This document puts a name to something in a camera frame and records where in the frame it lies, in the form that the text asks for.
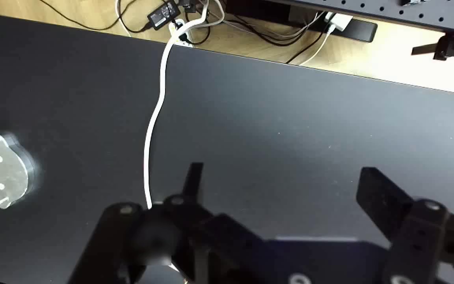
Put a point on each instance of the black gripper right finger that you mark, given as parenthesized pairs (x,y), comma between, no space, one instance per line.
(421,236)

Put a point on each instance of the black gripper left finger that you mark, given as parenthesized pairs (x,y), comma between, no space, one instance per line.
(133,236)

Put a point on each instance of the black power brick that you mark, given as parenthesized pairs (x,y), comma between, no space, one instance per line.
(163,14)

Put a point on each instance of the white plug adapter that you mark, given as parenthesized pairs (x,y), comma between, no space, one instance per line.
(339,20)

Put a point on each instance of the black clamp bracket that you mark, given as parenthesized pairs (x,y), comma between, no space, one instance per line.
(443,45)

